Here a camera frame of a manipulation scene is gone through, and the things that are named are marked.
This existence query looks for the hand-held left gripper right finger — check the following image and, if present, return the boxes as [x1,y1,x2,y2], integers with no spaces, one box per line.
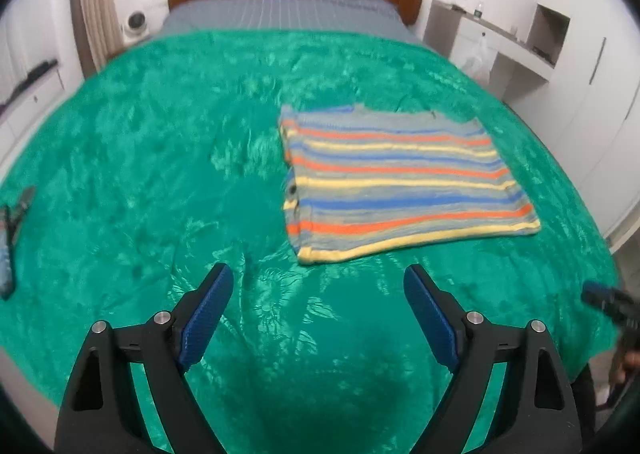
[402,263,584,454]

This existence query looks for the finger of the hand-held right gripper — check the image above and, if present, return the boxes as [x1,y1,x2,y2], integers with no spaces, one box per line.
[581,281,640,331]

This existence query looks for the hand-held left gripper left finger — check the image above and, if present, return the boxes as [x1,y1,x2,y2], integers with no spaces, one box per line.
[54,262,236,454]

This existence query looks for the striped knit sweater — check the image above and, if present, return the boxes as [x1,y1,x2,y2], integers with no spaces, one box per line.
[278,104,542,266]

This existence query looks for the green floral blanket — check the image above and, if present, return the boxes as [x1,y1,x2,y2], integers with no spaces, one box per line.
[0,29,623,454]

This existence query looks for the white wardrobe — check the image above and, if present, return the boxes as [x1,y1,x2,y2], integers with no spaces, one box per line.
[505,4,640,241]

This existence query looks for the white plastic bag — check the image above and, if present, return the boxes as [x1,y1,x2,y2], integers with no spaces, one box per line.
[462,34,494,83]

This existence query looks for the white window bench cabinet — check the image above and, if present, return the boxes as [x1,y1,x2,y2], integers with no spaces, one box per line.
[0,59,84,171]

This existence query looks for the white desk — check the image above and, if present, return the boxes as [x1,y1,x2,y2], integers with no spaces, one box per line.
[424,0,556,101]

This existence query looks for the black items on bench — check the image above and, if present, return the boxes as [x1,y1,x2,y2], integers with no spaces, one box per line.
[0,59,59,106]

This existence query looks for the grey striped bedsheet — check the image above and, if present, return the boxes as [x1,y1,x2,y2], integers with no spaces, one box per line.
[160,0,422,43]

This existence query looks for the beige curtain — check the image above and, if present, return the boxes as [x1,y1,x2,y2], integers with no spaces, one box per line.
[70,0,119,78]

